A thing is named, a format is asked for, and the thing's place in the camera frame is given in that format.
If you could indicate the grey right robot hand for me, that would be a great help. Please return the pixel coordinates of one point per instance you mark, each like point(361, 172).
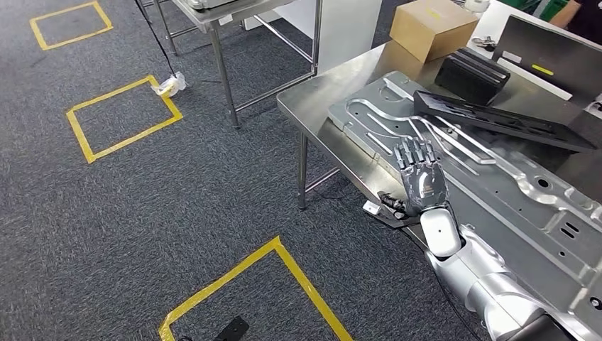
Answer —
point(423, 186)

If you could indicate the black plastic panel part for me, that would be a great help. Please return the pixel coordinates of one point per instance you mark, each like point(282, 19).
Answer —
point(425, 107)

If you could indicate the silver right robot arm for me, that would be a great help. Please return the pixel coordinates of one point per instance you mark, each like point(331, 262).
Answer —
point(479, 282)

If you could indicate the person's forearm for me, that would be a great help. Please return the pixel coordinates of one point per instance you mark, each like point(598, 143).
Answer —
point(564, 14)

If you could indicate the stainless steel workbench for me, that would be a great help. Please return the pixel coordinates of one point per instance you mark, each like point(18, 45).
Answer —
point(320, 99)

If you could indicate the large grey metal plate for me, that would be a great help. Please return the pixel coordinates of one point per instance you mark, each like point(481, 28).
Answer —
point(517, 221)

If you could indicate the black ribbed box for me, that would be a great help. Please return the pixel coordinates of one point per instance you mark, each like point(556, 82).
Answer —
point(470, 75)

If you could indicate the cardboard box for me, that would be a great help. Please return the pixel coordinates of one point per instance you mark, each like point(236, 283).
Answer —
point(423, 33)

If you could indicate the small metal keys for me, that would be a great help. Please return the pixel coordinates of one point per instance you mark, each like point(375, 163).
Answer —
point(484, 43)

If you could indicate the white panel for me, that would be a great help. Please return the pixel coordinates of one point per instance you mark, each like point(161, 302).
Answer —
point(348, 28)

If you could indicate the grey laptop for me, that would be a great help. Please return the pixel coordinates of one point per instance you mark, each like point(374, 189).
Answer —
point(550, 52)

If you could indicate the white round roll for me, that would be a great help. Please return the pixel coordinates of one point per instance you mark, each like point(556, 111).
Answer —
point(476, 4)

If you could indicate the yellow floor tape square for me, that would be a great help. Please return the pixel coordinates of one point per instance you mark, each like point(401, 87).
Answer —
point(235, 272)
point(78, 136)

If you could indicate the green fabric item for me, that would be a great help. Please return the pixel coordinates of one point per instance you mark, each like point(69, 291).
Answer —
point(536, 7)

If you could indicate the person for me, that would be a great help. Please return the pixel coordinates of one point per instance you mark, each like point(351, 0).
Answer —
point(590, 21)

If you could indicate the stainless steel side table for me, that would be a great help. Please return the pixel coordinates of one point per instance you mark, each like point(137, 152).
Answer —
point(244, 10)

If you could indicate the crumpled clear plastic wrap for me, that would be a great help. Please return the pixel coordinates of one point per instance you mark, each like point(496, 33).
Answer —
point(169, 86)

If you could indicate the grey stamped metal plate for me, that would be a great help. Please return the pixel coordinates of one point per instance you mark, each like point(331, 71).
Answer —
point(207, 3)

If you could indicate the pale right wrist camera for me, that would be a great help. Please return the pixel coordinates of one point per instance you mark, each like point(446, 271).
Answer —
point(371, 207)

